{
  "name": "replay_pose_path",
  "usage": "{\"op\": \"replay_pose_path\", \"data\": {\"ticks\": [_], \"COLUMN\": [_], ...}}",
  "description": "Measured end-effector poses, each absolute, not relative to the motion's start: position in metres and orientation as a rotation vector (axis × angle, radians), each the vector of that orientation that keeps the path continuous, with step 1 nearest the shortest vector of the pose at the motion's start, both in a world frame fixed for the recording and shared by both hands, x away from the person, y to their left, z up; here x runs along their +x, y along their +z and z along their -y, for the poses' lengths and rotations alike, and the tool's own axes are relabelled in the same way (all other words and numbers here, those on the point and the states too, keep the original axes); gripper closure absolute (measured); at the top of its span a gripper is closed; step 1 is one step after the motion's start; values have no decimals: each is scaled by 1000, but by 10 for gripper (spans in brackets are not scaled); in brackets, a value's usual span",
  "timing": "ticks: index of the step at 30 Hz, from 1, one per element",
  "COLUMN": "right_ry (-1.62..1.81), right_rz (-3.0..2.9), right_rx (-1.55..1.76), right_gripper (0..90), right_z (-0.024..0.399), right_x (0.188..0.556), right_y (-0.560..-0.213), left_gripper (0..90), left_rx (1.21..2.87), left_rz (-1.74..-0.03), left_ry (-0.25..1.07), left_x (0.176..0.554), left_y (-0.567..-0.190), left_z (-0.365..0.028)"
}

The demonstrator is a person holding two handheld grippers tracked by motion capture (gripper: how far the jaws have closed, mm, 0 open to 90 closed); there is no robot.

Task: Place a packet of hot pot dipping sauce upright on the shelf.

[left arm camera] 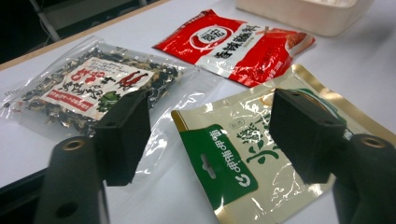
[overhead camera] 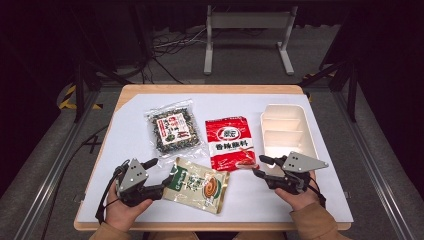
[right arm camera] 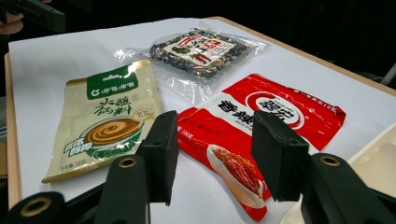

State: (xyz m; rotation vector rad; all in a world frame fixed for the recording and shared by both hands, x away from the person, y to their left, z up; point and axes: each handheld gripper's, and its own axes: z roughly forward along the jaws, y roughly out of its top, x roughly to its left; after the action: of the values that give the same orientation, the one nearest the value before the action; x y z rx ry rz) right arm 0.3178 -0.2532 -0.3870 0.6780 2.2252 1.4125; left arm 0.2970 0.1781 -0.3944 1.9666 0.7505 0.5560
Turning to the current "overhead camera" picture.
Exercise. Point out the black tripod stand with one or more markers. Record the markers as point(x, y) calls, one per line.
point(352, 93)
point(79, 86)

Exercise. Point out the person's right hand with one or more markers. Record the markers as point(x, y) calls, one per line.
point(300, 201)

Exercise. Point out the wooden table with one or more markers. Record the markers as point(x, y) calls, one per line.
point(200, 88)

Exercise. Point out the white divided plastic container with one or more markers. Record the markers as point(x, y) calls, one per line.
point(286, 130)

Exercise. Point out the person's left hand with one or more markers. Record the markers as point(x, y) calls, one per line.
point(123, 216)

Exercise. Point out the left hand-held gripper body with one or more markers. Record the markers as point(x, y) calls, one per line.
point(133, 175)

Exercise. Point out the person's right leg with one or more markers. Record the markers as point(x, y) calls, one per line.
point(260, 236)

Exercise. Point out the white metal stand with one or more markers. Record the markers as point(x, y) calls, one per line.
point(250, 20)

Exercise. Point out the clear bag of dried seaweed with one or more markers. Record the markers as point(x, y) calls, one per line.
point(173, 130)

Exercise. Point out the red seasoning packet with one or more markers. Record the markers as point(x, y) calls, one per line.
point(230, 146)

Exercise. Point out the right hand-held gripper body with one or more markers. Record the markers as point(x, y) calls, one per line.
point(300, 163)

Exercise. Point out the beige and green food packet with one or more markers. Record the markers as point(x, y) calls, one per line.
point(200, 190)

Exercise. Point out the yellow and black floor tape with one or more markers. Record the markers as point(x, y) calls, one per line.
point(68, 96)

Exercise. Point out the white table mat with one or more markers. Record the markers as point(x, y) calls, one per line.
point(233, 200)

